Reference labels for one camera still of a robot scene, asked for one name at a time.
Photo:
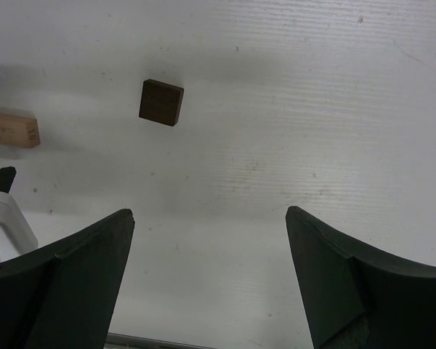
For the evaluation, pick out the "long light wood block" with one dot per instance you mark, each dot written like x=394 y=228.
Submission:
x=19 y=131

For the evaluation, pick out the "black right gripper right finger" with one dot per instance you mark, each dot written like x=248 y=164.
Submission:
x=358 y=296

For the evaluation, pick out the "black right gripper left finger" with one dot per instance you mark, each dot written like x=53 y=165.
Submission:
x=63 y=294

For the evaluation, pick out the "small dark wood block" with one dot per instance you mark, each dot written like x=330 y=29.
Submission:
x=160 y=102

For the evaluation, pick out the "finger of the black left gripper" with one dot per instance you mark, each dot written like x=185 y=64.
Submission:
x=7 y=176

